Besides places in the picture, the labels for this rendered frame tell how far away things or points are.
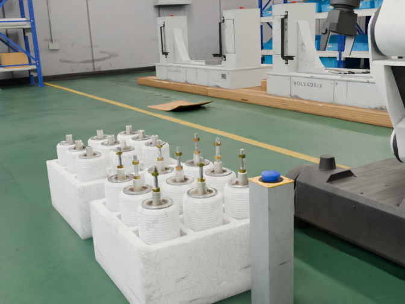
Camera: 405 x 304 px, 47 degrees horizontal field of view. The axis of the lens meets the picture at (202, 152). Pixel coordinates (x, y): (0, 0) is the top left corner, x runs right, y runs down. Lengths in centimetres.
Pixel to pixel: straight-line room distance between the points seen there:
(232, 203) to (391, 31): 59
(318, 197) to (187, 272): 49
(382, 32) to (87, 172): 96
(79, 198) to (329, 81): 235
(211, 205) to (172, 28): 468
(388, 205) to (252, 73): 343
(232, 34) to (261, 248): 355
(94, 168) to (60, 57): 599
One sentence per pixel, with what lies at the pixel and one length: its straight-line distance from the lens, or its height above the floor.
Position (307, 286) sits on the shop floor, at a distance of 125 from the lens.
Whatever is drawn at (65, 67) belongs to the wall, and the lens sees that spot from 750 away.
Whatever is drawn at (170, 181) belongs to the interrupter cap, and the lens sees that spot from 122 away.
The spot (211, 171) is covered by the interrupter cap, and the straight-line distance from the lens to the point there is 129.
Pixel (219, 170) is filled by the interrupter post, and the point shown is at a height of 26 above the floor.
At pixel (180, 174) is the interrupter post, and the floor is 27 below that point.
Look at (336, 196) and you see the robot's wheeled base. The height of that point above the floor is 17.
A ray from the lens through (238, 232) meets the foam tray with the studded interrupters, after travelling 113.
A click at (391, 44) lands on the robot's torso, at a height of 57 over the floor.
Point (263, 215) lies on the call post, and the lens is 101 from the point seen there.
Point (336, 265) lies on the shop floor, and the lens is 135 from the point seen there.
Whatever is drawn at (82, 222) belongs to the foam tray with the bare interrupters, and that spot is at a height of 6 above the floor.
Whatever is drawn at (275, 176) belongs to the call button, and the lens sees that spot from 100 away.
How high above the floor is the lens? 63
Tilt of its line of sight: 15 degrees down
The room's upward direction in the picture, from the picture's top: 3 degrees counter-clockwise
